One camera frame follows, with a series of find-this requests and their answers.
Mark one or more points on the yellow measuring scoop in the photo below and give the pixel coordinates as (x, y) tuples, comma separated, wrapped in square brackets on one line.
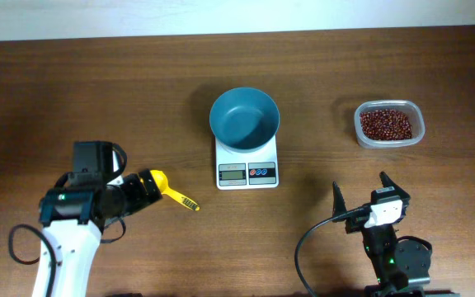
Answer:
[(160, 180)]

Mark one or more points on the teal plastic bowl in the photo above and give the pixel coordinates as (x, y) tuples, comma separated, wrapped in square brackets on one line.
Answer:
[(244, 119)]

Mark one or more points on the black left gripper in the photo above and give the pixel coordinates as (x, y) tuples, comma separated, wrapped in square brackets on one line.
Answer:
[(150, 190)]

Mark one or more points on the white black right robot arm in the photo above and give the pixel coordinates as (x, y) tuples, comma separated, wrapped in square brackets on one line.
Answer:
[(401, 265)]

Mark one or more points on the white digital kitchen scale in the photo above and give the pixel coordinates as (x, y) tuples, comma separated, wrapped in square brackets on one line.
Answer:
[(257, 169)]

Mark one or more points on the clear container of red beans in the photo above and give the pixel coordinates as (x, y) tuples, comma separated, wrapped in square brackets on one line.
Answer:
[(388, 124)]

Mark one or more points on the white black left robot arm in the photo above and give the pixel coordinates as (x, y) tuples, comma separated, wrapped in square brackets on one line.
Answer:
[(75, 212)]

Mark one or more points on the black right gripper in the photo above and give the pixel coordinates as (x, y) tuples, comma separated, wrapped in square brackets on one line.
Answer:
[(355, 221)]

